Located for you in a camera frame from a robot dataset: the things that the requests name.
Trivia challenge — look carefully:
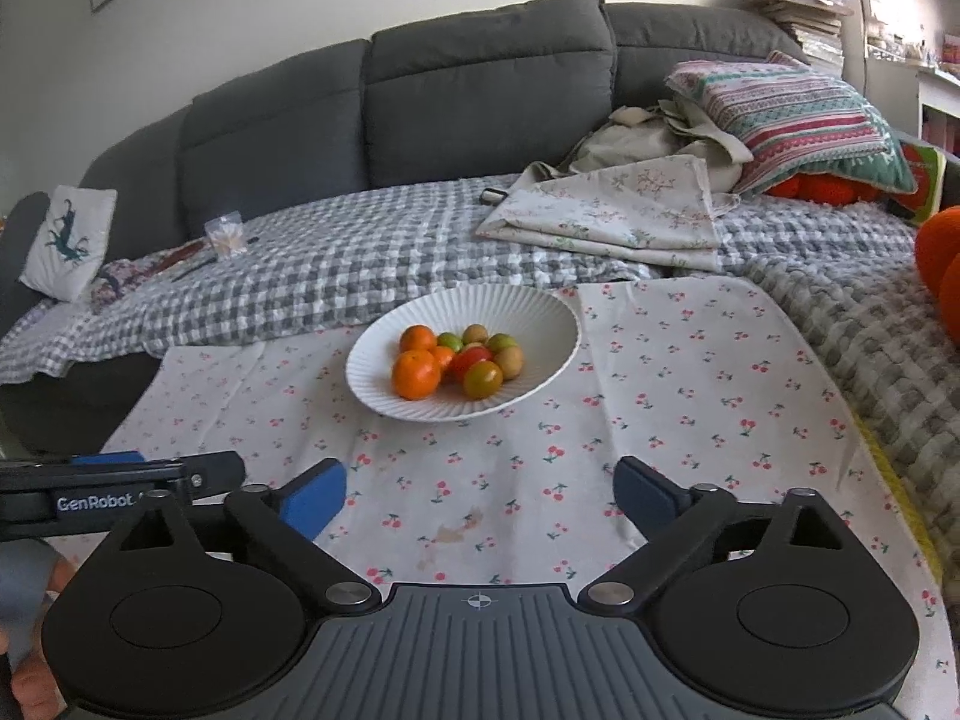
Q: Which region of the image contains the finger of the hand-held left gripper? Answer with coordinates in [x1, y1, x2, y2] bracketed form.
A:
[71, 450, 248, 500]

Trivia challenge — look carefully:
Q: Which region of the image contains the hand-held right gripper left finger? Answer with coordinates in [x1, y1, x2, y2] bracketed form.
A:
[109, 457, 380, 617]

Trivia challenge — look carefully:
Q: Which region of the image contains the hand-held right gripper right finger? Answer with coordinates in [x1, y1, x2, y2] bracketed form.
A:
[584, 456, 857, 610]

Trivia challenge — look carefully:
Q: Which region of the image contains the large orange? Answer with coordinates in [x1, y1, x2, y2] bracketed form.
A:
[391, 349, 442, 401]

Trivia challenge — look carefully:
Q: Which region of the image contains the yellow green fruit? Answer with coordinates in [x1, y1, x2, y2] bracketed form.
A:
[462, 361, 504, 401]

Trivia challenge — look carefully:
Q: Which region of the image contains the white ribbed plate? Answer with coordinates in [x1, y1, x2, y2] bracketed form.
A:
[345, 285, 582, 422]

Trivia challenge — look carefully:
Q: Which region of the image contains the red tomato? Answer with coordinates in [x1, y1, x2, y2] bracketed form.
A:
[448, 345, 494, 383]

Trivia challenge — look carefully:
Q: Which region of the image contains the person's left hand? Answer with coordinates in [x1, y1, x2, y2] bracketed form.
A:
[0, 561, 77, 720]

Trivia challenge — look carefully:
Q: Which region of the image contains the cherry print cloth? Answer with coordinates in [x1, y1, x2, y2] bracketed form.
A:
[97, 274, 957, 720]

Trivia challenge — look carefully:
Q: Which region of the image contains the dark floral cloth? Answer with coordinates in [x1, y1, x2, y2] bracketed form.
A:
[90, 255, 164, 313]

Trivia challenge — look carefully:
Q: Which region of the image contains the red flat packet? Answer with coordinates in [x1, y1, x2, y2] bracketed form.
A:
[161, 236, 218, 276]

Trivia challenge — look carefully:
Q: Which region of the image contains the clear bag of cotton swabs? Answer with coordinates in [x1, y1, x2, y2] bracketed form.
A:
[204, 211, 247, 260]

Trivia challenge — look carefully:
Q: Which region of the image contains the grey checked blanket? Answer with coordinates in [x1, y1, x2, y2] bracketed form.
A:
[0, 180, 960, 563]

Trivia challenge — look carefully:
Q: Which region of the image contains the white printed cushion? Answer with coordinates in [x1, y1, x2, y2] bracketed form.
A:
[19, 186, 119, 305]

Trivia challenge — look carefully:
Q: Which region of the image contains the folded floral cloth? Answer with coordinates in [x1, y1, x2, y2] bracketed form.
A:
[474, 154, 743, 271]

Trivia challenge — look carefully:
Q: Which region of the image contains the orange fuzzy cushion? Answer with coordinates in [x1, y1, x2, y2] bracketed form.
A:
[765, 171, 880, 205]

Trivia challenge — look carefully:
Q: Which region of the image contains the beige canvas bag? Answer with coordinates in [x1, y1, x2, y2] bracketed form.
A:
[566, 97, 755, 192]

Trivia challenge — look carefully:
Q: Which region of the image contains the orange plush toy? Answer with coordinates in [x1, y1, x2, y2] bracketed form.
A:
[913, 205, 960, 346]

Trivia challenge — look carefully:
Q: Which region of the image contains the striped patterned cushion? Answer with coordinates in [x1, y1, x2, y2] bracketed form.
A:
[666, 51, 917, 200]

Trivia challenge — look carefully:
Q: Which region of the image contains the green and red cushion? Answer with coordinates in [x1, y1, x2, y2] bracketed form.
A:
[885, 131, 950, 226]

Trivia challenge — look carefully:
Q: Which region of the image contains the dark grey sofa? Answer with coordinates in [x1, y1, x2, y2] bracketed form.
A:
[0, 0, 812, 421]

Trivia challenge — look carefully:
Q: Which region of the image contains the white cabinet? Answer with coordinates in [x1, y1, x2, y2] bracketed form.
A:
[915, 64, 960, 160]

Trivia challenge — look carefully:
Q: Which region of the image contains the stack of magazines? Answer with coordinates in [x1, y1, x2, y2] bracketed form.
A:
[742, 0, 857, 76]

